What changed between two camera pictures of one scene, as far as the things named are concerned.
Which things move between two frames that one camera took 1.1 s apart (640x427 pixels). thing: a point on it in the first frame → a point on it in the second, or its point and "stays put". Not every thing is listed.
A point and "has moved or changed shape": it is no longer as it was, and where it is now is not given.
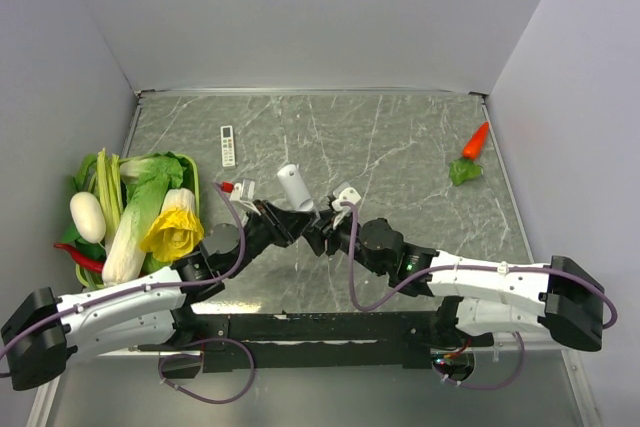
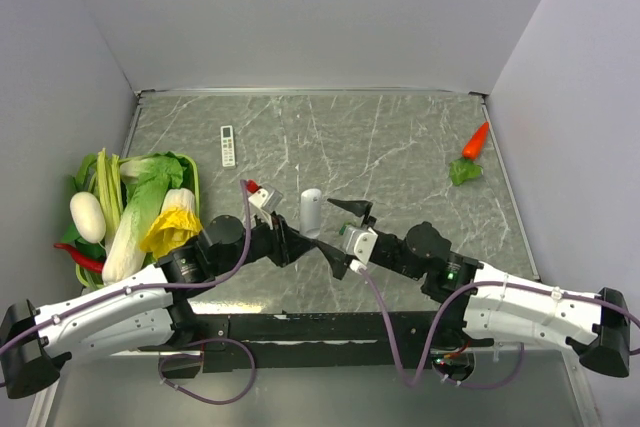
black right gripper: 317,237 → 337,259
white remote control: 291,177 has moved or changed shape
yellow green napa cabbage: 177,230 stays put
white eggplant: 88,217 stays put
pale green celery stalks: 111,192 stays put
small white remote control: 227,146 stays put
